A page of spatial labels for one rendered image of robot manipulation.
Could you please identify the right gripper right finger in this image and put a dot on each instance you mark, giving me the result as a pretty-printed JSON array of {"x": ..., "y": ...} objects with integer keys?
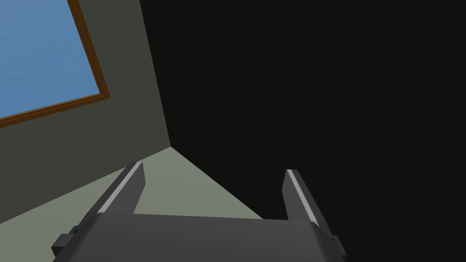
[{"x": 297, "y": 200}]

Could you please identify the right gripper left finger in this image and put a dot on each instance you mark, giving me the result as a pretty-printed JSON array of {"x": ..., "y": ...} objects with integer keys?
[{"x": 125, "y": 192}]

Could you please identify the brown framed window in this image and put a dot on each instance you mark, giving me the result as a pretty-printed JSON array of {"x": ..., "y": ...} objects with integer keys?
[{"x": 40, "y": 54}]

